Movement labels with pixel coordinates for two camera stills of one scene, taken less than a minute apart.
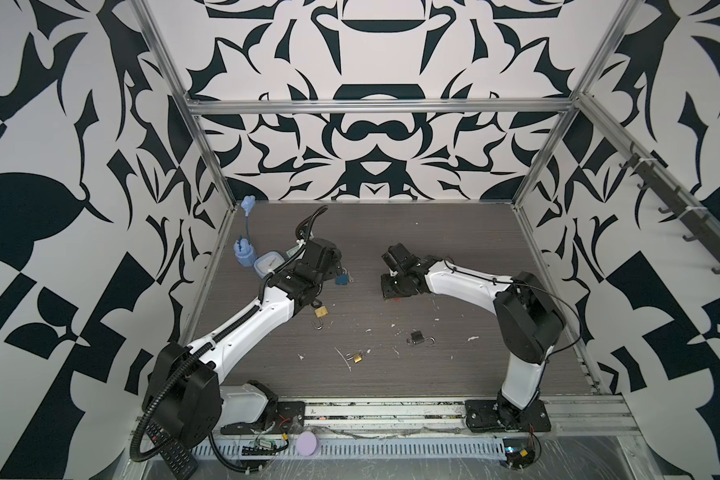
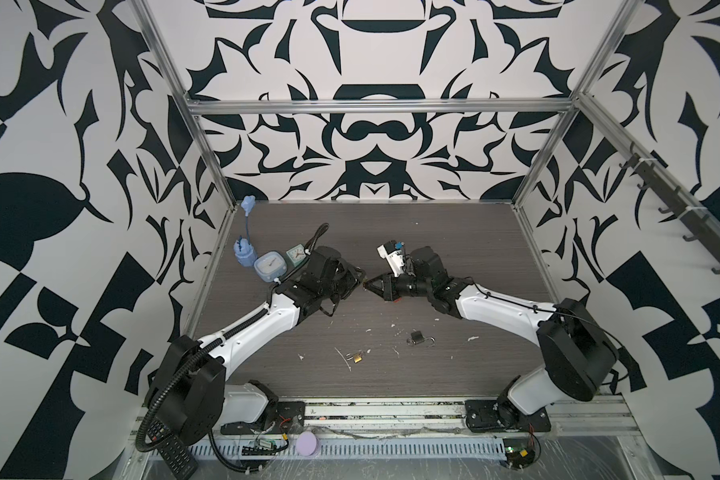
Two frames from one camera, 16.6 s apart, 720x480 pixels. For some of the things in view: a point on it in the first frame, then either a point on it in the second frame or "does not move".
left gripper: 334,266 → 350,276
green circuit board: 519,453 does not move
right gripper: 386,292 does not move
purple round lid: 307,444 does not move
